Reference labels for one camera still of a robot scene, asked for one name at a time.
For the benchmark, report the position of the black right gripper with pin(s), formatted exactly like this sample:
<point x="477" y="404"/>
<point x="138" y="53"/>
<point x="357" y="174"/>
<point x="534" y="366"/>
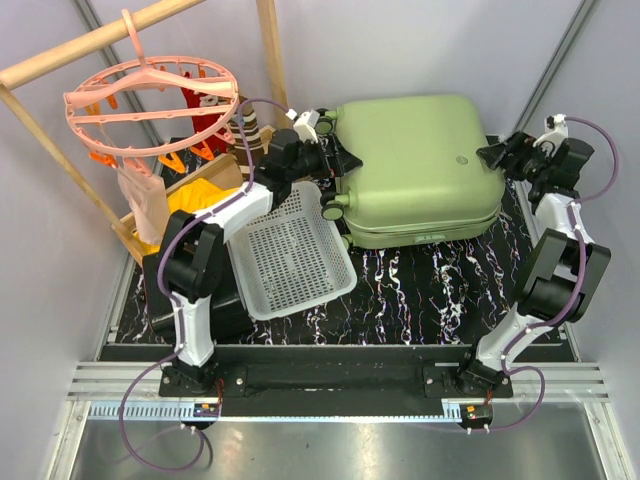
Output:
<point x="518" y="146"/>

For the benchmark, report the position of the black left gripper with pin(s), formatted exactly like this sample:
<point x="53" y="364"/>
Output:
<point x="341" y="162"/>

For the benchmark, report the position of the green hard-shell suitcase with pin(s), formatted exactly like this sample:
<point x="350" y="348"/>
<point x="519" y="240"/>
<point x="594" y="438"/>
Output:
<point x="421" y="180"/>

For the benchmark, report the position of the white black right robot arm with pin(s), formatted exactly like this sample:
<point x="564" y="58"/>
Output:
<point x="560" y="277"/>

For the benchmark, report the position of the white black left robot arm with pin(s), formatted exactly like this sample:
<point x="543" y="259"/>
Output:
<point x="194" y="245"/>

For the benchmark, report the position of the brown striped sock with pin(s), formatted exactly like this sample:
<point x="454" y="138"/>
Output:
<point x="247" y="137"/>

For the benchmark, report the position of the white plastic mesh basket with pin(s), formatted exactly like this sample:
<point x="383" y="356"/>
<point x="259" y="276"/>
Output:
<point x="291" y="259"/>

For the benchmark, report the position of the teal clothespin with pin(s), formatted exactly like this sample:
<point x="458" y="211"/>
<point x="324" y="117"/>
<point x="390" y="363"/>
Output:
<point x="238" y="119"/>

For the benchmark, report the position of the yellow shorts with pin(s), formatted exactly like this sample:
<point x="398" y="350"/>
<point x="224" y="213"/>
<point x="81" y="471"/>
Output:
<point x="197" y="195"/>

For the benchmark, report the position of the red garment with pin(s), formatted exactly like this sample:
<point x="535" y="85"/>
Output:
<point x="212" y="146"/>

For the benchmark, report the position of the orange clothespin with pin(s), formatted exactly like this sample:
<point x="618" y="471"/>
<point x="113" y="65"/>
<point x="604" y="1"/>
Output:
<point x="172" y="161"/>

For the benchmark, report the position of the black box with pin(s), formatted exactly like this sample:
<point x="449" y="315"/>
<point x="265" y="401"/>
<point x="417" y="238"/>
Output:
<point x="228" y="317"/>

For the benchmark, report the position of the pale pink garment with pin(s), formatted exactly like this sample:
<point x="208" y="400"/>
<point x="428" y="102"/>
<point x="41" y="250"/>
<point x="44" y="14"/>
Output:
<point x="147" y="199"/>

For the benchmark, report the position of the pink round clip hanger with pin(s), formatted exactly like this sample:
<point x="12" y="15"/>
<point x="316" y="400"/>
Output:
<point x="150" y="107"/>

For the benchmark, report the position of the wooden clothes rack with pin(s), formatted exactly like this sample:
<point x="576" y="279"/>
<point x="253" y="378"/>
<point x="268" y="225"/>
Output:
<point x="67" y="53"/>

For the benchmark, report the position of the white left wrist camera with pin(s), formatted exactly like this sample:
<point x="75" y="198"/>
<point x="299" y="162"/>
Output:
<point x="304" y="124"/>

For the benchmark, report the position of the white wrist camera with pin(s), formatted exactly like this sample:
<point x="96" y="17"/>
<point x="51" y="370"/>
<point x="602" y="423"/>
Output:
<point x="304" y="124"/>
<point x="556" y="131"/>

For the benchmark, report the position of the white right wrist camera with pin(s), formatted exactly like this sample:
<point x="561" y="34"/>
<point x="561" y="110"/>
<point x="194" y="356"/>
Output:
<point x="556" y="131"/>

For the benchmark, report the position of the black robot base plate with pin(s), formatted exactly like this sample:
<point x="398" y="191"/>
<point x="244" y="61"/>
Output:
<point x="308" y="383"/>

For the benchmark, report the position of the aluminium frame rail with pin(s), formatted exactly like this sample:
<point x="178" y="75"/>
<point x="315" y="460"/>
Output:
<point x="571" y="433"/>

